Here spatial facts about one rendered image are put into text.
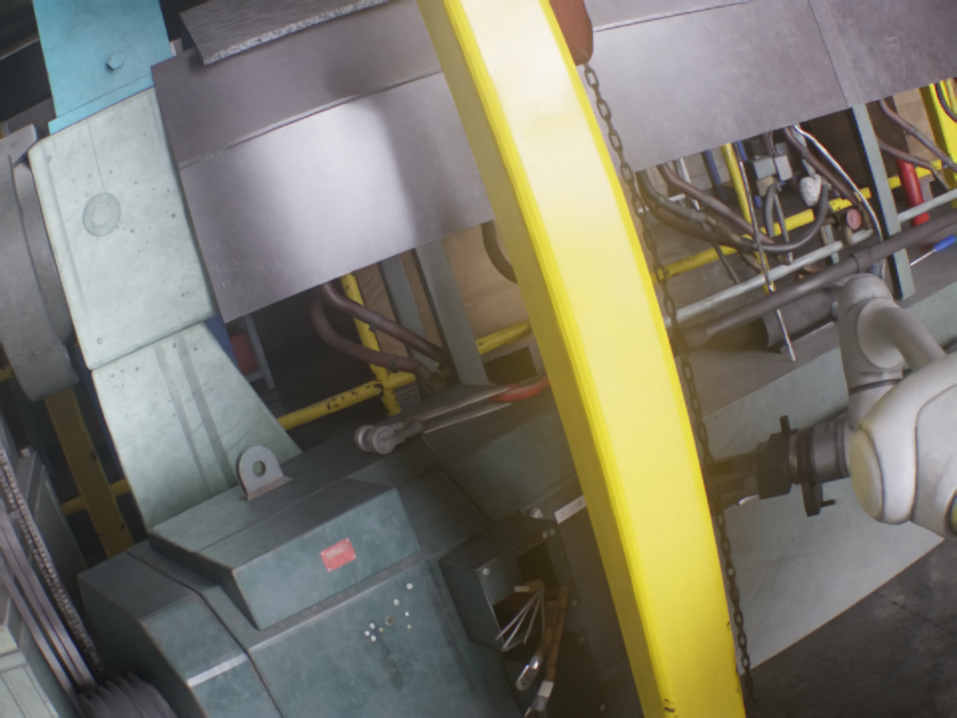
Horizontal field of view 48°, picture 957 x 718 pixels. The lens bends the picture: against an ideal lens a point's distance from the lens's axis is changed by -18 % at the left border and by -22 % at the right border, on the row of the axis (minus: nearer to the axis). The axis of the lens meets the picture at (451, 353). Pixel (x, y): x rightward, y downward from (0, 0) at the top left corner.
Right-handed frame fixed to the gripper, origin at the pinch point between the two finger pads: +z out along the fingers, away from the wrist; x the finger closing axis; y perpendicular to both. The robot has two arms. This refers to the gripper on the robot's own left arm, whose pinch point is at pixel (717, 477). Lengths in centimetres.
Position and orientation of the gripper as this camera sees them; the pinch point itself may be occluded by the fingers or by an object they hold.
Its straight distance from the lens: 183.2
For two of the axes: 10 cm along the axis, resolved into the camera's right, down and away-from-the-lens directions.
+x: -4.0, 3.4, -8.5
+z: -8.6, 1.8, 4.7
